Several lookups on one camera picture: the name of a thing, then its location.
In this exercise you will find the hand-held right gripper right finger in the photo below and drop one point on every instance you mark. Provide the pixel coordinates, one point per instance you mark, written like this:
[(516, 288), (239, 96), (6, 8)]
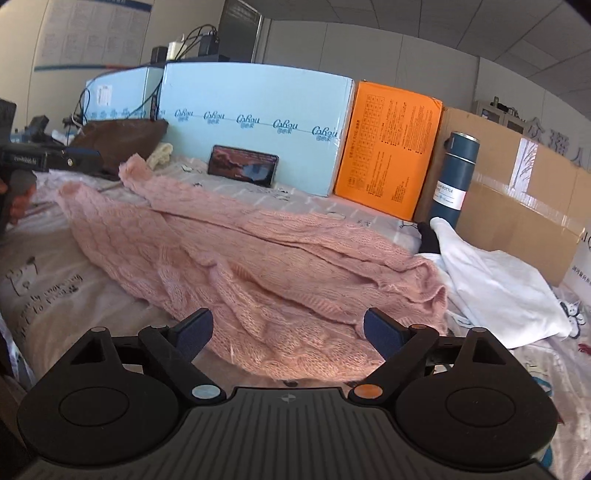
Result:
[(385, 333)]

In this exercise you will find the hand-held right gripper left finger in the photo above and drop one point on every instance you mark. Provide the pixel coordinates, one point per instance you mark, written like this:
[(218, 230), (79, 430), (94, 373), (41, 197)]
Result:
[(196, 333)]

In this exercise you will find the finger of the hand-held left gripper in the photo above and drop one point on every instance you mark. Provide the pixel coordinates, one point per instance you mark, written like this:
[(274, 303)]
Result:
[(76, 160)]

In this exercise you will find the pink knitted sweater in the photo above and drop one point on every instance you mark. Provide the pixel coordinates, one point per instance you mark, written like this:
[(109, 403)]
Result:
[(258, 277)]

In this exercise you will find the person's left hand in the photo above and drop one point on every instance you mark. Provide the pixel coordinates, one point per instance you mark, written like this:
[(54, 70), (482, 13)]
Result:
[(23, 203)]

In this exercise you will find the white plastic bag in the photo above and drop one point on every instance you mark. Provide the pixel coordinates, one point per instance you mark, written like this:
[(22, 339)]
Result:
[(62, 136)]

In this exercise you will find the brown leather bag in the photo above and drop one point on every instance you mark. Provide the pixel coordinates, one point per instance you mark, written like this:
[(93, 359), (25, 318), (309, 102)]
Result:
[(122, 141)]

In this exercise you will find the small light blue carton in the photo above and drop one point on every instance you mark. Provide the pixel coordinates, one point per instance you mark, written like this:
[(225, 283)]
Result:
[(122, 94)]

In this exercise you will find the cream knitted cloth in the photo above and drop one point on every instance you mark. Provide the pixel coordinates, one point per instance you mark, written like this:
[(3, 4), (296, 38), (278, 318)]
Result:
[(160, 154)]

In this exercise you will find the black sock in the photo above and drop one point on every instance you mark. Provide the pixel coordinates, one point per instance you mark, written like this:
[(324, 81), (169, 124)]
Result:
[(429, 240)]

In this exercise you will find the white garment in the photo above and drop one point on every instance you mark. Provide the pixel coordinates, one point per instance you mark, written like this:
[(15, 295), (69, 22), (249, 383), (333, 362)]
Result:
[(498, 290)]

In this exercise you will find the small black power adapter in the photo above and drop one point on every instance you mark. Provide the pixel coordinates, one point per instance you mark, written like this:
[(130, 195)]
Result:
[(159, 54)]

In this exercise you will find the smartphone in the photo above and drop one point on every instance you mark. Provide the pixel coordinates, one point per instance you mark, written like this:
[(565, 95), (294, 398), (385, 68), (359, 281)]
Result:
[(242, 165)]

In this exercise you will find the black flat device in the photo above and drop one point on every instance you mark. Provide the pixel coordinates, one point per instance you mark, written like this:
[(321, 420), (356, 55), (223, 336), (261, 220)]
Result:
[(207, 58)]

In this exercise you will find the dark blue thermos bottle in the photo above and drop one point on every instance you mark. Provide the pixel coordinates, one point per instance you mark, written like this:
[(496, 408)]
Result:
[(455, 180)]

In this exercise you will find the large black power adapter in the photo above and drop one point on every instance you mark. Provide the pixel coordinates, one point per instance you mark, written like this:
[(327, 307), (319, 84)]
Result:
[(208, 46)]

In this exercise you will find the orange carton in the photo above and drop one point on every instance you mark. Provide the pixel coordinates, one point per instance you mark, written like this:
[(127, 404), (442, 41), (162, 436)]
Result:
[(388, 147)]

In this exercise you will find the large light blue carton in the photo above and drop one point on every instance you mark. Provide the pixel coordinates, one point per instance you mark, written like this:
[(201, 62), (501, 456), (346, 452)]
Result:
[(258, 99)]

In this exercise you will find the brown cardboard box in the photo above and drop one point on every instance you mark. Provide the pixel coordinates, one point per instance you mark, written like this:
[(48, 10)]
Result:
[(521, 194)]

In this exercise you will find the dark window blind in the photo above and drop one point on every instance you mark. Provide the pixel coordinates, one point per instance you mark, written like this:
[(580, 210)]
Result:
[(239, 30)]

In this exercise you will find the black camera device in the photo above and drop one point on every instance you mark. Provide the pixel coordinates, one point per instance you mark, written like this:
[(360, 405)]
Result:
[(39, 128)]

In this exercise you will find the wall poster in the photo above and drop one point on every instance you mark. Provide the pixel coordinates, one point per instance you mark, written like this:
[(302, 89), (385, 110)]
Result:
[(92, 32)]

